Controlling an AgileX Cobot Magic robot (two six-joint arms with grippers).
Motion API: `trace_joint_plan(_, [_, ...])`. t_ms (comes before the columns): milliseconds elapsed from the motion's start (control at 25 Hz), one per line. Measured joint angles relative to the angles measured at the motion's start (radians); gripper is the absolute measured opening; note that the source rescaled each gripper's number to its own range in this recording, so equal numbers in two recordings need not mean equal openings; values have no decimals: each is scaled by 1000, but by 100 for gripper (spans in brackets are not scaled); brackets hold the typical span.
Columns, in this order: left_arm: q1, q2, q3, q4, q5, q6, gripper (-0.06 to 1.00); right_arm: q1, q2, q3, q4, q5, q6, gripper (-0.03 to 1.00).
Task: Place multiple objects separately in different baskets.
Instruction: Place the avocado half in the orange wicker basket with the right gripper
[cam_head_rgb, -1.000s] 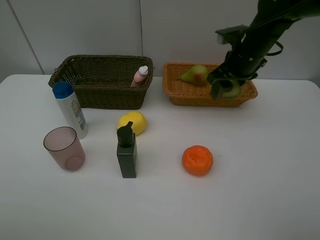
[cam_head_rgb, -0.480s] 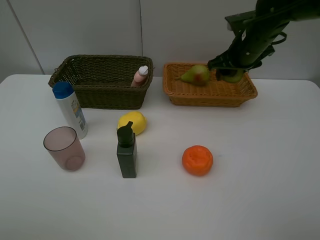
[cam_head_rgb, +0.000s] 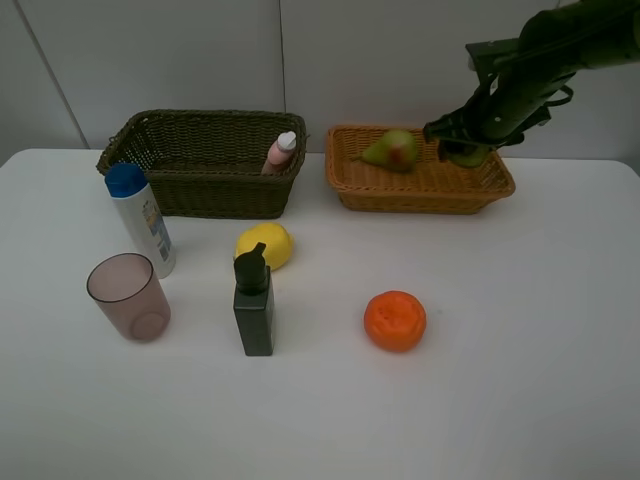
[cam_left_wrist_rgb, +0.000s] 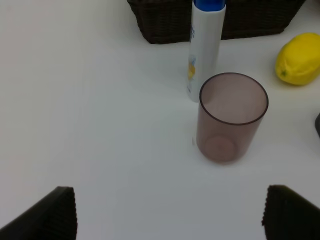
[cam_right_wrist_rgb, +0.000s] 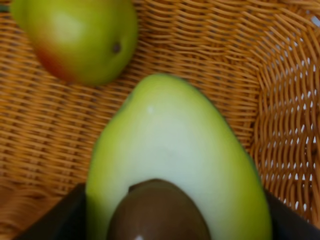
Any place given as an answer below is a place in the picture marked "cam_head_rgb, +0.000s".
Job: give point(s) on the orange tangerine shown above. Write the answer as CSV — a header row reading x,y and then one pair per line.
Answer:
x,y
395,321

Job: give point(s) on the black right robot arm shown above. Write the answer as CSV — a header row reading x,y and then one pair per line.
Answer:
x,y
584,35

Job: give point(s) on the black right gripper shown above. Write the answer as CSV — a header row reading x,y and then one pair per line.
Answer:
x,y
513,96

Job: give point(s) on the yellow lemon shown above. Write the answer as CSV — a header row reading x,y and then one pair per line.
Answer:
x,y
279,243

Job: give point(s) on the halved avocado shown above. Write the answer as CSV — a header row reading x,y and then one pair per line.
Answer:
x,y
467,158

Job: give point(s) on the dark brown wicker basket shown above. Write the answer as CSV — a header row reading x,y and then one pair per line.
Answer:
x,y
208,163

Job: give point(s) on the green pear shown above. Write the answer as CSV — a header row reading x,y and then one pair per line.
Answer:
x,y
395,151

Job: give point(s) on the black pump bottle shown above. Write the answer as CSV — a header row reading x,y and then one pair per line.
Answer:
x,y
253,303

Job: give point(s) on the white bottle blue cap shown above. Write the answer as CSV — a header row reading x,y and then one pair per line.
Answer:
x,y
136,204

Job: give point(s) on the orange wicker basket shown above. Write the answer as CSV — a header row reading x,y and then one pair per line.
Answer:
x,y
433,186

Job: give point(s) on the translucent pink plastic cup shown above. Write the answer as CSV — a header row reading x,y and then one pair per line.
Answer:
x,y
127,290

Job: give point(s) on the pink bottle white cap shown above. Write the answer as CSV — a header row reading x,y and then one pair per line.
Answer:
x,y
280,153

